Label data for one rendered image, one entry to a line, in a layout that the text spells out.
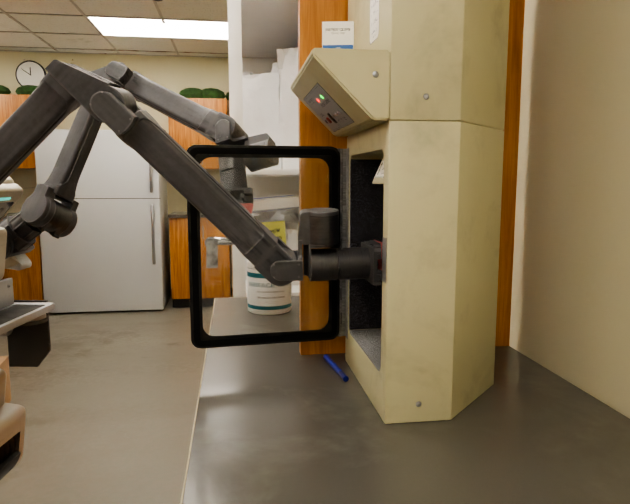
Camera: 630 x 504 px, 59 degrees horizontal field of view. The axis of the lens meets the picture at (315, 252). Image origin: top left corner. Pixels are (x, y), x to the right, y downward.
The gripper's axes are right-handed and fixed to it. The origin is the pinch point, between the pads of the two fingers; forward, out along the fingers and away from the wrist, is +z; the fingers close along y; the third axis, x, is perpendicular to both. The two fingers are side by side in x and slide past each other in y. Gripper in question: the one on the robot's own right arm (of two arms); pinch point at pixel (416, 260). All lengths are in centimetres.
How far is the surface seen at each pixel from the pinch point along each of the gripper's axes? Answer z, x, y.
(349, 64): -15.0, -31.4, -14.9
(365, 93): -12.7, -27.3, -14.9
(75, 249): -190, 51, 472
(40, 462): -128, 116, 167
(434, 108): -2.2, -25.2, -14.9
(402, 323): -7.1, 7.3, -15.0
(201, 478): -38, 23, -28
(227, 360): -35.0, 23.2, 20.2
